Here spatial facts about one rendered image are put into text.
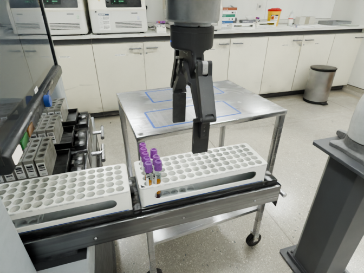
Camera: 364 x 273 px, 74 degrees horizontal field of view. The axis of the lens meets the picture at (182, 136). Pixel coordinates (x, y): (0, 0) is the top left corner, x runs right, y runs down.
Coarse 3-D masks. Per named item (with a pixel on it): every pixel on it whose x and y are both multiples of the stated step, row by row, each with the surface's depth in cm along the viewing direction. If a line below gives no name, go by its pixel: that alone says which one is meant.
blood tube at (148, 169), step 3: (147, 162) 47; (150, 162) 47; (147, 165) 46; (150, 165) 46; (147, 168) 46; (150, 168) 47; (147, 171) 47; (150, 171) 47; (147, 174) 47; (150, 174) 48; (147, 177) 48; (150, 177) 48; (147, 180) 48; (150, 180) 48; (147, 183) 49; (150, 183) 49
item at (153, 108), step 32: (128, 96) 108; (160, 96) 108; (224, 96) 108; (256, 96) 108; (160, 128) 81; (192, 128) 82; (224, 128) 143; (128, 160) 128; (192, 224) 113; (256, 224) 126
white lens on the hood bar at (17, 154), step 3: (18, 147) 39; (15, 150) 38; (18, 150) 39; (21, 150) 40; (15, 153) 37; (18, 153) 38; (21, 153) 39; (12, 156) 36; (15, 156) 37; (18, 156) 38; (15, 159) 37; (18, 159) 38; (15, 162) 37
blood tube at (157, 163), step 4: (156, 160) 47; (160, 160) 47; (156, 164) 47; (160, 164) 47; (156, 168) 47; (160, 168) 47; (156, 172) 48; (160, 172) 48; (156, 176) 48; (160, 176) 49; (156, 180) 49; (160, 180) 49; (156, 184) 50; (156, 192) 51; (160, 192) 51; (156, 196) 51; (160, 196) 52
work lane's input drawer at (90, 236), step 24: (216, 192) 54; (240, 192) 56; (264, 192) 57; (120, 216) 49; (144, 216) 50; (168, 216) 52; (192, 216) 54; (24, 240) 45; (48, 240) 45; (72, 240) 47; (96, 240) 49
